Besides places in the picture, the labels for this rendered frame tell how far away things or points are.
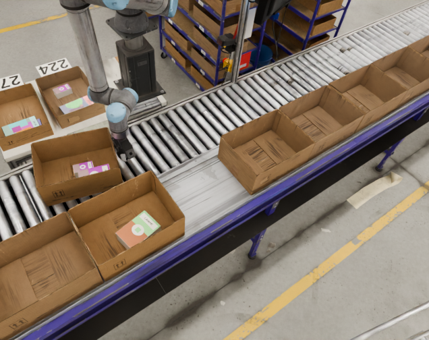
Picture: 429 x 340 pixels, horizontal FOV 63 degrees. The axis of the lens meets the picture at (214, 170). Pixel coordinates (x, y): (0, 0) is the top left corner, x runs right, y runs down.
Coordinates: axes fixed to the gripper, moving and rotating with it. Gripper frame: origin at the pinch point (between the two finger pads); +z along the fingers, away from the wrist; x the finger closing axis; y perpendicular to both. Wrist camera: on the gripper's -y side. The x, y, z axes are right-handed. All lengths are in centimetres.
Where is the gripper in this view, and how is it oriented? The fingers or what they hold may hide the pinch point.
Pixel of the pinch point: (127, 160)
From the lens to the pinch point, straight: 197.8
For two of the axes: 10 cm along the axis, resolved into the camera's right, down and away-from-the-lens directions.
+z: -0.8, 5.9, 8.0
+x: -8.1, 4.3, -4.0
